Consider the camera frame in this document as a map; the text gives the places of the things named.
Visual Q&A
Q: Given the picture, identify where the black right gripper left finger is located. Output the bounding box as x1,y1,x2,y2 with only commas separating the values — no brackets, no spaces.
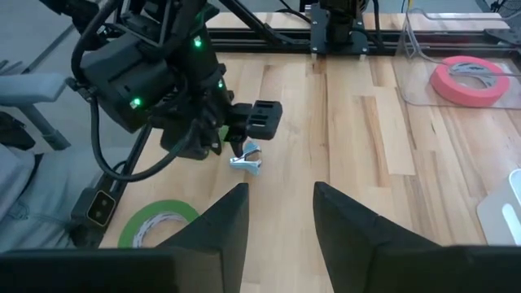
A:
158,182,251,293

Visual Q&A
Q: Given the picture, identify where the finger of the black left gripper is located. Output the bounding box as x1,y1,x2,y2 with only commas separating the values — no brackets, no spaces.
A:
230,136,246,158
243,99,284,142

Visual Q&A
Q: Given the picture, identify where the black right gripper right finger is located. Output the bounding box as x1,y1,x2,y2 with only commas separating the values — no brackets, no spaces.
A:
313,181,444,293

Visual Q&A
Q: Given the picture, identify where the light blue staple remover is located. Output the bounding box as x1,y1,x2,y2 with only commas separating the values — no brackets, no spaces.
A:
229,141,263,177

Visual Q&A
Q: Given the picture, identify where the green tape roll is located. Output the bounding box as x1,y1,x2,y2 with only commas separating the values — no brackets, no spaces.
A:
117,199,201,249

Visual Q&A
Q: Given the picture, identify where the pink tape roll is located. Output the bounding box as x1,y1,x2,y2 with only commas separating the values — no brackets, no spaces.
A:
430,55,511,108

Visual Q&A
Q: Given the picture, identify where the clear plastic bin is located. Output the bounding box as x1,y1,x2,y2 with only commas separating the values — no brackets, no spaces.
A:
396,7,521,112

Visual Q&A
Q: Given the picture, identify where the person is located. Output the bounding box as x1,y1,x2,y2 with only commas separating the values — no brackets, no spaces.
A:
0,142,107,251

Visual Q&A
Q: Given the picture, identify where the grey chair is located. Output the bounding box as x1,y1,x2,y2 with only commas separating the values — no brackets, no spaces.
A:
0,72,72,151

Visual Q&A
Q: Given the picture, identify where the black camera mount strut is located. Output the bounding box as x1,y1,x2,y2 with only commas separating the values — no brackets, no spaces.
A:
97,124,152,196

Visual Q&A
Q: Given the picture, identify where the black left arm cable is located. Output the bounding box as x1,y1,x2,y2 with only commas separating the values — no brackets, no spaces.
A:
71,0,201,183

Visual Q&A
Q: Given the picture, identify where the black diagonal frame strut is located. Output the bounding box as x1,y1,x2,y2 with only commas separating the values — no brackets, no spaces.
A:
217,0,296,44

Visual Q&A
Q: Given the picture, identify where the white box with handle slot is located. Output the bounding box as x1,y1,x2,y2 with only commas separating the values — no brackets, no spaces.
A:
475,168,521,247

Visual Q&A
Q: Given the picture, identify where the black table frame rail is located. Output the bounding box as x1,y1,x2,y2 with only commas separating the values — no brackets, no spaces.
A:
207,27,521,57

